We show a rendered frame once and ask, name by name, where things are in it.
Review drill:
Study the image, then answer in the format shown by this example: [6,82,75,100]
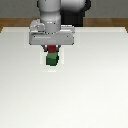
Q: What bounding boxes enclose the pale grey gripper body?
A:
[28,19,76,47]

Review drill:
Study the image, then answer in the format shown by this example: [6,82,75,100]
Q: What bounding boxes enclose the red cube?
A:
[47,44,59,55]

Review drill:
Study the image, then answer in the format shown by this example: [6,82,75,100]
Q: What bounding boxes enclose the green cube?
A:
[45,52,59,67]

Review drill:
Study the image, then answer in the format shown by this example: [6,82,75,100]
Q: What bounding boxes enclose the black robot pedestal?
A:
[59,0,92,27]

